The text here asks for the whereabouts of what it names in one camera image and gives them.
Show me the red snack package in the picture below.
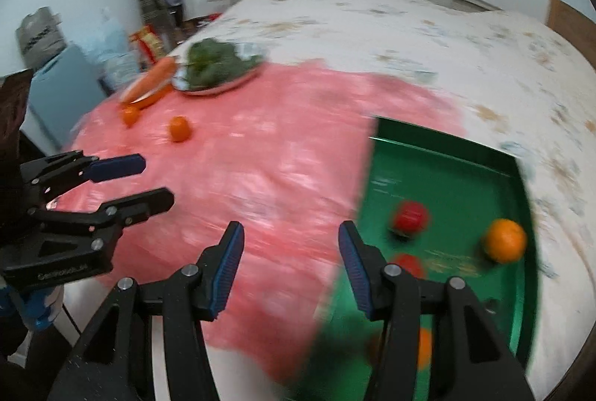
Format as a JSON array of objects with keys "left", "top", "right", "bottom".
[{"left": 129, "top": 25, "right": 168, "bottom": 60}]

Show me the green leafy vegetable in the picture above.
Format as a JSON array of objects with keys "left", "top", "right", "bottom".
[{"left": 184, "top": 38, "right": 264, "bottom": 87}]

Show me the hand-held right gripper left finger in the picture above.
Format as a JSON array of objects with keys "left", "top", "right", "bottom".
[{"left": 47, "top": 220, "right": 246, "bottom": 401}]

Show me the red apple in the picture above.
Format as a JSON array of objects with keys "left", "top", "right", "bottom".
[
  {"left": 391, "top": 201, "right": 430, "bottom": 237},
  {"left": 390, "top": 254, "right": 427, "bottom": 281}
]

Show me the pink plastic sheet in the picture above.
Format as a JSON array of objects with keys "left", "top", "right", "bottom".
[{"left": 56, "top": 60, "right": 466, "bottom": 383}]

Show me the grey fabric bag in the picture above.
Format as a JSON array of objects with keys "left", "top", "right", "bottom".
[{"left": 16, "top": 7, "right": 68, "bottom": 67}]

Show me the person's left hand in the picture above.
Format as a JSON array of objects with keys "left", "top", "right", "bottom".
[{"left": 0, "top": 282, "right": 63, "bottom": 332}]

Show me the blue rimmed white plate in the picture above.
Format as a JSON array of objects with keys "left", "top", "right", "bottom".
[{"left": 171, "top": 44, "right": 271, "bottom": 97}]

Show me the light blue plastic bag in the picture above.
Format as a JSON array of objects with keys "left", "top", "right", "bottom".
[{"left": 88, "top": 10, "right": 140, "bottom": 80}]

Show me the light blue suitcase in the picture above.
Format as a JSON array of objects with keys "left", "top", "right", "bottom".
[{"left": 25, "top": 45, "right": 110, "bottom": 150}]

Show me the green cardboard box tray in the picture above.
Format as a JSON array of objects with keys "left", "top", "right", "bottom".
[{"left": 289, "top": 116, "right": 541, "bottom": 401}]

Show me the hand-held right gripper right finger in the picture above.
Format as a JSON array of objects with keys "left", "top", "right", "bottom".
[{"left": 337, "top": 220, "right": 536, "bottom": 401}]

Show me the wooden headboard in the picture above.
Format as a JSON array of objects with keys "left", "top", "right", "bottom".
[{"left": 546, "top": 0, "right": 596, "bottom": 71}]

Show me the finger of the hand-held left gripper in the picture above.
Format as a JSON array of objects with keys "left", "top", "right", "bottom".
[
  {"left": 28, "top": 187, "right": 175, "bottom": 244},
  {"left": 19, "top": 151, "right": 146, "bottom": 199}
]

